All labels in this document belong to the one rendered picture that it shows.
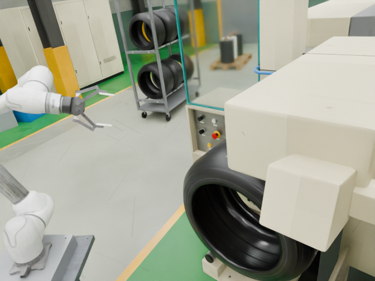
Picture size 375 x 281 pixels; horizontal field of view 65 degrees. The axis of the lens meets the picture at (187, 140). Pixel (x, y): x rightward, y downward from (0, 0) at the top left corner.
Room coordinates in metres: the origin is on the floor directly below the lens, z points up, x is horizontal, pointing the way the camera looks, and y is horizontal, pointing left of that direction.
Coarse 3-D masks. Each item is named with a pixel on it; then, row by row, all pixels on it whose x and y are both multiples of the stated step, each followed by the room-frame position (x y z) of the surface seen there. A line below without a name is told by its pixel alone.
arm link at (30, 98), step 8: (32, 80) 1.26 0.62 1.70; (16, 88) 1.19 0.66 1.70; (24, 88) 1.20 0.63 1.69; (32, 88) 1.20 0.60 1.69; (40, 88) 1.22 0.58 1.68; (8, 96) 1.16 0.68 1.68; (16, 96) 1.16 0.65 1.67; (24, 96) 1.16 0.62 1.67; (32, 96) 1.17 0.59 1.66; (40, 96) 1.18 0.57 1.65; (8, 104) 1.16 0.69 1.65; (16, 104) 1.15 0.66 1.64; (24, 104) 1.15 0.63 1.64; (32, 104) 1.15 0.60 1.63; (40, 104) 1.16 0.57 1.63; (24, 112) 1.17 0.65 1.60; (32, 112) 1.16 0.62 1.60; (40, 112) 1.17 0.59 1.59
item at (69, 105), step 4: (64, 96) 1.22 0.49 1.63; (68, 96) 1.23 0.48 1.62; (76, 96) 1.23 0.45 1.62; (64, 100) 1.20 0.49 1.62; (68, 100) 1.20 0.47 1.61; (72, 100) 1.22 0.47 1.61; (76, 100) 1.23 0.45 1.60; (64, 104) 1.19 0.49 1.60; (68, 104) 1.19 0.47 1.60; (72, 104) 1.22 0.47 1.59; (76, 104) 1.22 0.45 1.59; (80, 104) 1.22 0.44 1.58; (84, 104) 1.23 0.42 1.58; (64, 108) 1.18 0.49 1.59; (68, 108) 1.19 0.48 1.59; (72, 108) 1.21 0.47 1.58; (80, 108) 1.22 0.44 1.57; (84, 108) 1.22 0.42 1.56; (64, 112) 1.19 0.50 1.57; (68, 112) 1.19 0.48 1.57; (72, 112) 1.21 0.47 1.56; (76, 112) 1.21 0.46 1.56
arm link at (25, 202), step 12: (0, 168) 1.38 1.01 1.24; (0, 180) 1.35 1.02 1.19; (12, 180) 1.38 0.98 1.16; (12, 192) 1.35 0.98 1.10; (24, 192) 1.38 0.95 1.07; (36, 192) 1.43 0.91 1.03; (12, 204) 1.37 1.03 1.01; (24, 204) 1.33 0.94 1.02; (36, 204) 1.36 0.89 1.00; (48, 204) 1.41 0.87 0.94; (36, 216) 1.30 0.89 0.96; (48, 216) 1.35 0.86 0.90
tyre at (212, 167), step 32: (224, 160) 0.85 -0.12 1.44; (192, 192) 0.92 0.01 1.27; (224, 192) 1.14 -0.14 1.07; (256, 192) 0.73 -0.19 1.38; (192, 224) 0.95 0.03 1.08; (224, 224) 1.04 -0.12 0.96; (256, 224) 1.02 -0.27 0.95; (224, 256) 0.84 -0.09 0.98; (256, 256) 0.88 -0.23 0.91; (288, 256) 0.65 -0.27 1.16
